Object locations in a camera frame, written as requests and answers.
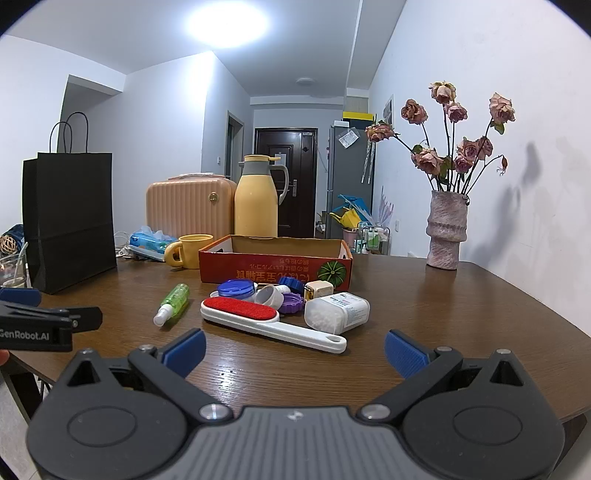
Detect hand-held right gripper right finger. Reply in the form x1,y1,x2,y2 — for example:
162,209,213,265
358,329,536,423

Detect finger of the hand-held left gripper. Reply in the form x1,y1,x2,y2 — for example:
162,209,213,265
0,287,42,308
0,302,103,331

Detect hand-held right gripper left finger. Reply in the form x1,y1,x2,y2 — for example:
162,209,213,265
54,329,235,426

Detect green spray bottle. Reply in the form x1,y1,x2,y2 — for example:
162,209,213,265
153,283,190,328

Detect white red lint brush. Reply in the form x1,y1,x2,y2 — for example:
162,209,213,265
200,296,348,354

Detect blue round lid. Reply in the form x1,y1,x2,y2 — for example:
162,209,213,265
217,279,258,299

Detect clear cotton swab box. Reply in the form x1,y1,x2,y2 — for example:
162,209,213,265
304,292,371,334

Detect white ribbed jar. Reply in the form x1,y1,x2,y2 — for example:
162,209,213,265
255,284,285,311

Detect beige cube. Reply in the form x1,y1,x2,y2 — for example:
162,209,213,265
304,280,334,303

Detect purple toothed bottle cap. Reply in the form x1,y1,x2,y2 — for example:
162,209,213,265
280,292,307,316

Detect red printed cardboard box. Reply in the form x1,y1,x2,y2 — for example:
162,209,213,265
198,234,354,291

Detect white tube with blue cap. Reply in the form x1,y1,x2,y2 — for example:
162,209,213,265
272,273,304,297

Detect glass cup with straw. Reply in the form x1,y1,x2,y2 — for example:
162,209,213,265
0,242,29,289

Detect black paper bag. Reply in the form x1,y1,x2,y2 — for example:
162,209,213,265
22,112,118,295

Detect yellow mug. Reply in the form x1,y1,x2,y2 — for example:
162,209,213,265
164,234,214,269

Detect blue tissue pack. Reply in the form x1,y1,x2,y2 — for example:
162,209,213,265
128,226,182,254

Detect pink textured vase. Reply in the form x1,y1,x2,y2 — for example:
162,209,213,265
426,190,470,271

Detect orange ribbed suitcase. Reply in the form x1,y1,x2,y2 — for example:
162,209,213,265
146,173,238,243

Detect yellow watering can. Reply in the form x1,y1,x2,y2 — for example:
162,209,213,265
329,208,361,229

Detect blue folding rack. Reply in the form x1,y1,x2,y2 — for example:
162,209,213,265
337,194,372,217

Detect yellow thermos jug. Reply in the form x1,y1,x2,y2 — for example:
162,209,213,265
234,154,290,238

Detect dark brown entrance door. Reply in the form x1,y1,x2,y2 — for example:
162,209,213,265
254,128,318,238

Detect grey fridge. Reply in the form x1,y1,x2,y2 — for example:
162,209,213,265
327,121,374,227

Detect hanging folded umbrellas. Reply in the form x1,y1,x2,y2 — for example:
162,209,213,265
361,138,376,185

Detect bunch of dried roses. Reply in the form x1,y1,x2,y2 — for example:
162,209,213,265
365,80,516,195

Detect bright ceiling light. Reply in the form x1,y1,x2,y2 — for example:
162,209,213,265
185,0,271,49

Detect white cables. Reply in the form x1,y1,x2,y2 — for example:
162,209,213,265
113,231,136,259

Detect purple wall sticker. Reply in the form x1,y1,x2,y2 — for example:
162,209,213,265
378,187,393,227

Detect grey side door frame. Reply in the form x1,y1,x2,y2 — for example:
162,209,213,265
226,111,245,181

